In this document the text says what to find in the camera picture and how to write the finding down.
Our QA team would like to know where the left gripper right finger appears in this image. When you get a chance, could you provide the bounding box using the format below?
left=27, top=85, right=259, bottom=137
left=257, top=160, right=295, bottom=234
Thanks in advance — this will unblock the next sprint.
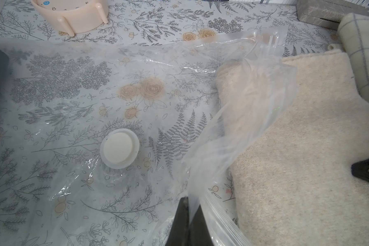
left=189, top=206, right=214, bottom=246

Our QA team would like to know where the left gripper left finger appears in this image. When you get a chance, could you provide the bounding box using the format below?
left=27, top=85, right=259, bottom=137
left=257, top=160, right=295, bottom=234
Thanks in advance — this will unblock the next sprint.
left=165, top=197, right=190, bottom=246

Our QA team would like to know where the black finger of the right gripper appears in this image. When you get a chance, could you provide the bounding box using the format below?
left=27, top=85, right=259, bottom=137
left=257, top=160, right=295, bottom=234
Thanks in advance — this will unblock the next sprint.
left=351, top=159, right=369, bottom=182

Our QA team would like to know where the beige fluffy scarf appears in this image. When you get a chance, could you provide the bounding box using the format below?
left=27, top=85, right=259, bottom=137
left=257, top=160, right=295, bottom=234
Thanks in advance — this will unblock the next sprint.
left=230, top=51, right=369, bottom=246

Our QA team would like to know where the clear plastic vacuum bag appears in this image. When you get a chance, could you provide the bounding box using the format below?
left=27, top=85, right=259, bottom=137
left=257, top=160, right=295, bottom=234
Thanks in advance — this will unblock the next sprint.
left=0, top=26, right=288, bottom=246

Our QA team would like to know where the cream checked cloth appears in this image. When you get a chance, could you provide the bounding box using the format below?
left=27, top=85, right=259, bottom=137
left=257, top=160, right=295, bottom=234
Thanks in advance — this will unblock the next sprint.
left=338, top=13, right=369, bottom=103

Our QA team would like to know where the white vacuum bag valve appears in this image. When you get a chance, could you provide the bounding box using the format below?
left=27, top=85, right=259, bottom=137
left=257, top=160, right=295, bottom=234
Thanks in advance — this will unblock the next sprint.
left=99, top=129, right=140, bottom=170

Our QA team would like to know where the grey flat sponge block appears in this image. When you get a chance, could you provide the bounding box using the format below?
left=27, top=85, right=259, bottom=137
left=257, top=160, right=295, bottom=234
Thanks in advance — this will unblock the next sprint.
left=296, top=0, right=369, bottom=30

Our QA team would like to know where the peach round alarm clock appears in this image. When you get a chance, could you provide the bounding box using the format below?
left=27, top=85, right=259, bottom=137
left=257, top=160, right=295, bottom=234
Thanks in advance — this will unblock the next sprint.
left=31, top=0, right=109, bottom=37

